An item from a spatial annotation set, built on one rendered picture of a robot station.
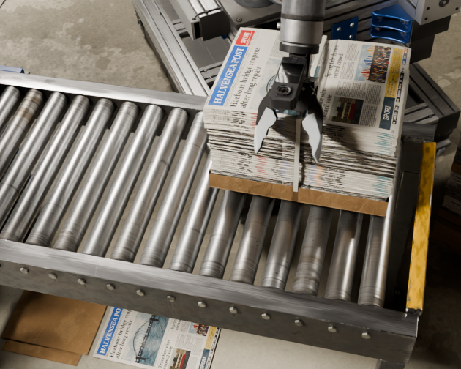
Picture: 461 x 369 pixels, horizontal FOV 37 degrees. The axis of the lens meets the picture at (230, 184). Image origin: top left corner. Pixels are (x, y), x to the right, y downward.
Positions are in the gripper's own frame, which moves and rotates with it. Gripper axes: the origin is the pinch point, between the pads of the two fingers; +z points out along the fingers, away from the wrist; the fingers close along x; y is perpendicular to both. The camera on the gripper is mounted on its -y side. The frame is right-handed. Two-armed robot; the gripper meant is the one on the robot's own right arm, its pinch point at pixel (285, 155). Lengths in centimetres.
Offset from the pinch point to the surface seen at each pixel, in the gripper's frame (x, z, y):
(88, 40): 123, 7, 172
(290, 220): 0.1, 18.1, 15.1
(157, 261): 24.7, 26.9, 2.3
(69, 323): 74, 83, 59
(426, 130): -25.6, 0.9, 41.4
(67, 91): 64, 2, 37
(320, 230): -6.6, 19.0, 14.0
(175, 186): 26.8, 15.7, 17.8
